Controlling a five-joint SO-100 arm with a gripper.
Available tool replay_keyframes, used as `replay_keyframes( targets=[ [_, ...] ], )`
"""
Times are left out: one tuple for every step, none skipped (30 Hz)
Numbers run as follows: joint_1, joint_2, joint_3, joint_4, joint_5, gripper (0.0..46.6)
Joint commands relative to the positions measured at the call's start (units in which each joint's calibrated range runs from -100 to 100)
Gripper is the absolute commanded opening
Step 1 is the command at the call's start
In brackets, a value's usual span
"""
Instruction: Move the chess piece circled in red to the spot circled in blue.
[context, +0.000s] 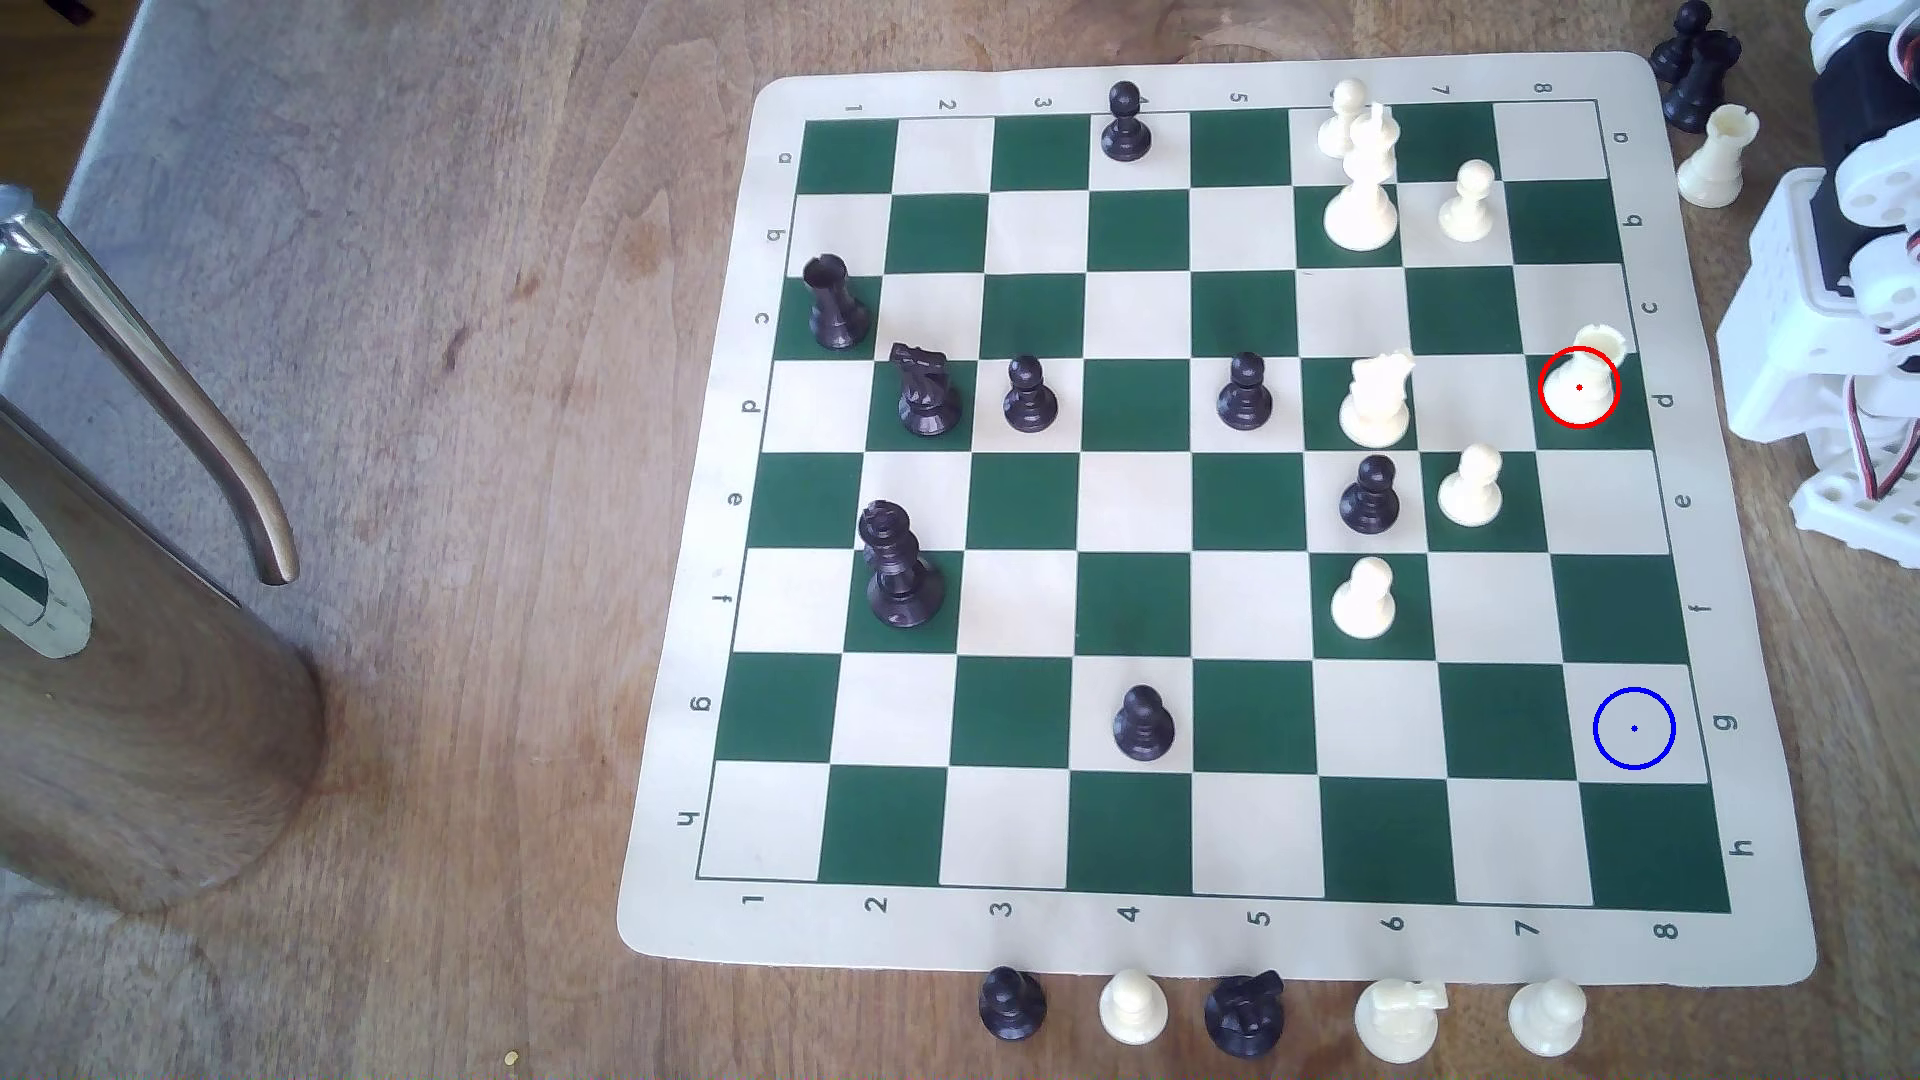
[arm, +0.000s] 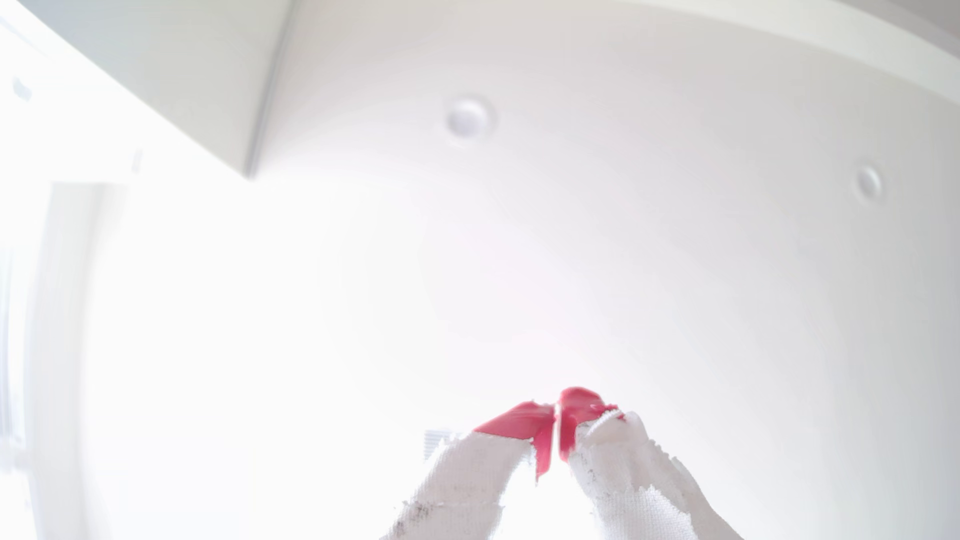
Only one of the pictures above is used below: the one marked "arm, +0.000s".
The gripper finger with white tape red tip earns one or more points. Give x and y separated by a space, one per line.
465 480
637 487

